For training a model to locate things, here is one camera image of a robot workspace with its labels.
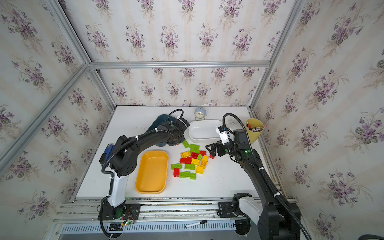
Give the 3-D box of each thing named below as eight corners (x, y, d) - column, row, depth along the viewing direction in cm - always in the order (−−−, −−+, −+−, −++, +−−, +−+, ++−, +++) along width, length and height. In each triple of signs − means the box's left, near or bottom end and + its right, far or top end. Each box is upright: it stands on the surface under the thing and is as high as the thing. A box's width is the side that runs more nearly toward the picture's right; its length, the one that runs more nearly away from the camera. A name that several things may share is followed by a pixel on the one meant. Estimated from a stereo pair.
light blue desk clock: (194, 120, 114) (194, 113, 108) (194, 113, 118) (194, 106, 112) (205, 120, 114) (206, 113, 108) (205, 113, 118) (205, 106, 112)
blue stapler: (102, 167, 91) (97, 163, 86) (110, 146, 100) (107, 142, 95) (107, 167, 91) (103, 163, 86) (115, 146, 100) (111, 142, 95)
